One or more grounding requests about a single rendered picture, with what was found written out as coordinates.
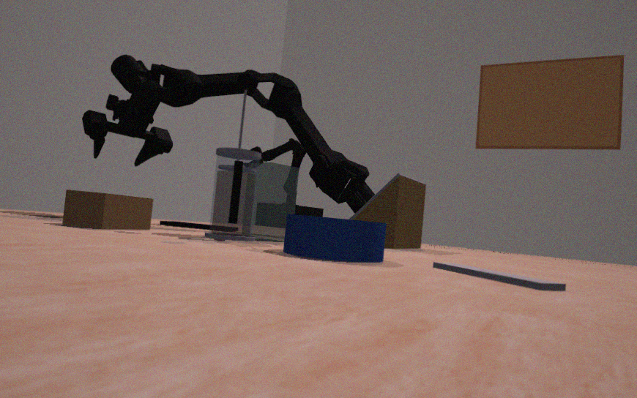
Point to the glass french press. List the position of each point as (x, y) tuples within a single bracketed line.
[(236, 178)]

